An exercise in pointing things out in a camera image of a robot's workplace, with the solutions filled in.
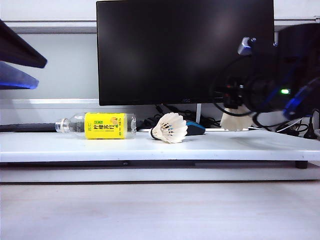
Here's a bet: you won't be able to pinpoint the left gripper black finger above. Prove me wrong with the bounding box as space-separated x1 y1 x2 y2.
0 61 40 90
0 19 49 69

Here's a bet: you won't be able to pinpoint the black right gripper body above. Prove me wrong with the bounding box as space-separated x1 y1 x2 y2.
219 76 248 98

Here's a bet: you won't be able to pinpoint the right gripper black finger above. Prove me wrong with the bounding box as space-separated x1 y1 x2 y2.
223 94 245 110

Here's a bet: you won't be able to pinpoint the white feather shuttlecock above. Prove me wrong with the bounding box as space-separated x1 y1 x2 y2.
150 112 189 145
219 104 254 131

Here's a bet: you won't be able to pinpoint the silver monitor stand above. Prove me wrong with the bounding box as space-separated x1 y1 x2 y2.
138 103 226 133

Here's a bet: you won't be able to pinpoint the blue black computer mouse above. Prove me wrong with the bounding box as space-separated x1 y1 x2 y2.
186 120 207 137

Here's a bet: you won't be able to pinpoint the black keyboard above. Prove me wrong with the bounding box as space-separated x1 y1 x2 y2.
0 121 58 133

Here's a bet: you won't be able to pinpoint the black computer monitor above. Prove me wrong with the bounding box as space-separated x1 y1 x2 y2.
96 0 276 107

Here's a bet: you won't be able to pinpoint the black power plug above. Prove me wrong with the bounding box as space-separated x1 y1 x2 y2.
304 112 320 140

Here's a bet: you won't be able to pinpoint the clear bottle yellow label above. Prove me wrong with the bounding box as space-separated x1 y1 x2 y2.
55 112 138 140

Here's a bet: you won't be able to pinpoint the white raised desk platform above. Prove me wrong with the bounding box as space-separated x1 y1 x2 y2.
0 129 320 163

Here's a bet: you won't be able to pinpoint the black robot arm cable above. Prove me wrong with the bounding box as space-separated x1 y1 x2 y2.
211 58 266 128

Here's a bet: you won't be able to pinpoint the grey cable connector plug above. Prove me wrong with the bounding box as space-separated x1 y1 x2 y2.
237 36 258 56

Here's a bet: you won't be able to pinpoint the aluminium partition frame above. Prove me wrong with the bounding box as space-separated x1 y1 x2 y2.
0 14 320 111

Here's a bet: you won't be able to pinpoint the white cable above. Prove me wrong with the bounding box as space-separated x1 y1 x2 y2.
274 117 303 133

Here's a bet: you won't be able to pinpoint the blue robot arm cable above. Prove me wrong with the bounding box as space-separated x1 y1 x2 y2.
283 77 320 118

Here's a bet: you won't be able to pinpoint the black looped cables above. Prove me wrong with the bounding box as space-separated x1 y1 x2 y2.
257 109 320 137

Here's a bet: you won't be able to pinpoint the black cable bundle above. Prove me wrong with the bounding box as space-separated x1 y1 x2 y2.
143 104 201 129

